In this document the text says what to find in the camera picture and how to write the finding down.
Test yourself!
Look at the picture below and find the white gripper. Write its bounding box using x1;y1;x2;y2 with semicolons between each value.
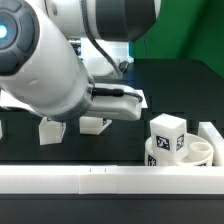
85;83;143;121

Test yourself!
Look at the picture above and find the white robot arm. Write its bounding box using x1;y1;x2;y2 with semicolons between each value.
0;0;162;122

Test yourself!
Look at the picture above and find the white marker sheet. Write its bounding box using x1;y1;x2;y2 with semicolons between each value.
136;90;148;109

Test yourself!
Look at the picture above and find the white right fence bar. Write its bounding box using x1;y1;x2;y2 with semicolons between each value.
198;122;224;166

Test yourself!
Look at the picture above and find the white fence bar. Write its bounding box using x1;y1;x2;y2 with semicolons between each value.
0;165;224;195
198;122;224;166

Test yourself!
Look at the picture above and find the white front fence bar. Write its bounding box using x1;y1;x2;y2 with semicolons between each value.
0;165;224;195

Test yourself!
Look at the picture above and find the white object at left edge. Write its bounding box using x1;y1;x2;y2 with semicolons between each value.
0;120;3;140

